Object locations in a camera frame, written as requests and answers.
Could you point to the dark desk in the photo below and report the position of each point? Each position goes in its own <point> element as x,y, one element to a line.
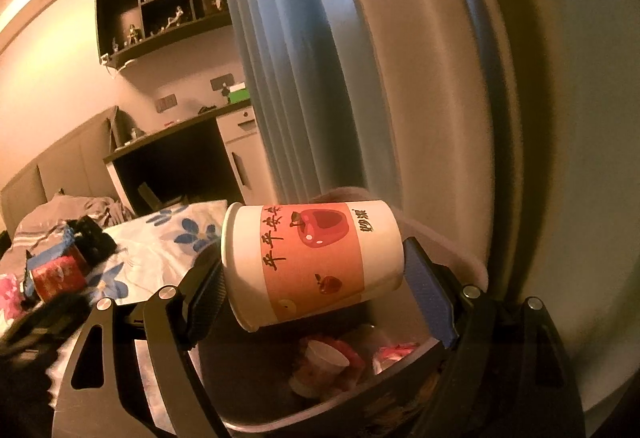
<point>175,126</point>

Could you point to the blue curtain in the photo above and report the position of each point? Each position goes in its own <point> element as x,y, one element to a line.
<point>300,68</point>

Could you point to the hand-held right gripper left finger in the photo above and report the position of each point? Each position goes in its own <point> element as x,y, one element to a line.
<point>205,303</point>

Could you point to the white orange paper cup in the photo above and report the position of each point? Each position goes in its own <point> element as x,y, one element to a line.
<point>320,358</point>
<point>310,263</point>

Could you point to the white drawer cabinet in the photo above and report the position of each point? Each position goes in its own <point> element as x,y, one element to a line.
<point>245,153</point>

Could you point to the red white plastic wrapper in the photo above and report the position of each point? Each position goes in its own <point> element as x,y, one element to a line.
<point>395,355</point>

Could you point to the green box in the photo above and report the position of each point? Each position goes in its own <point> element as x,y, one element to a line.
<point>239,95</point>

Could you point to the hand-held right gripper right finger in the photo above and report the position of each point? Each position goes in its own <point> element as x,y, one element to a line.
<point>430,298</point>

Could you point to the grey wall socket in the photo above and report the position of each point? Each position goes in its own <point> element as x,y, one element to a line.
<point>166,103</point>
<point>222,82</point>

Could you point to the grey plastic trash bin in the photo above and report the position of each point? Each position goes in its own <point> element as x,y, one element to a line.
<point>240,368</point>

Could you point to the row of small figurines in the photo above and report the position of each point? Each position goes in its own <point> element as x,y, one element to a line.
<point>172,13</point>

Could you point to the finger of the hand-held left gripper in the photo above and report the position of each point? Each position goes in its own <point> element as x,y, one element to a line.
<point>45,323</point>

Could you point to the pink plastic bag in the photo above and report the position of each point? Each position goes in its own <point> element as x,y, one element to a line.
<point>9,295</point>

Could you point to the beige curtain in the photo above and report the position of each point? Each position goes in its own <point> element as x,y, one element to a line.
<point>550,118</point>

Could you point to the dark red paper cup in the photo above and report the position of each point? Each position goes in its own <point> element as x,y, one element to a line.
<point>57,278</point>

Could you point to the black plastic item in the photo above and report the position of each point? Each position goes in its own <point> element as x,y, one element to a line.
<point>95,238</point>

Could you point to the brown padded headboard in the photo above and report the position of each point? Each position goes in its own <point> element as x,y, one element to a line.
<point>60,158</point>

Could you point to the dark wall shelf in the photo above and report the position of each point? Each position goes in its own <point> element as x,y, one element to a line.
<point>117,16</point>

